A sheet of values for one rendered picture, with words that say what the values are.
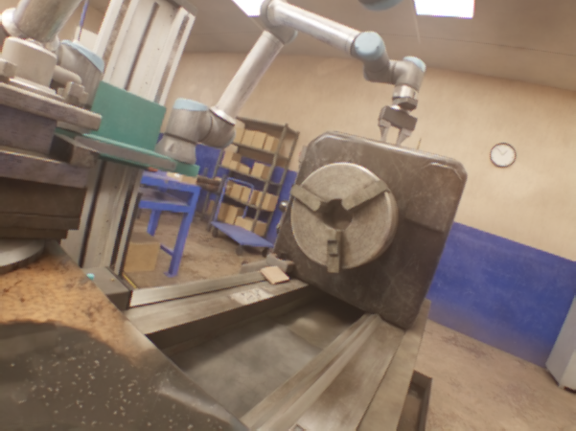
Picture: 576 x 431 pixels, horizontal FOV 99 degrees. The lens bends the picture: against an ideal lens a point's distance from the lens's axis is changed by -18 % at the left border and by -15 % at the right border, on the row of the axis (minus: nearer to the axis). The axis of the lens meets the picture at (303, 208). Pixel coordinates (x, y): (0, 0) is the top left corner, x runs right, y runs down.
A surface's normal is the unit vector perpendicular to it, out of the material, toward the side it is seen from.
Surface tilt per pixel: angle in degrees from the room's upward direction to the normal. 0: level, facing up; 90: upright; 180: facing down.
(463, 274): 90
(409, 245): 90
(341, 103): 90
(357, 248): 90
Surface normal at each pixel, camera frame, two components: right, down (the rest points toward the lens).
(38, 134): 0.82, 0.30
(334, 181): -0.45, -0.09
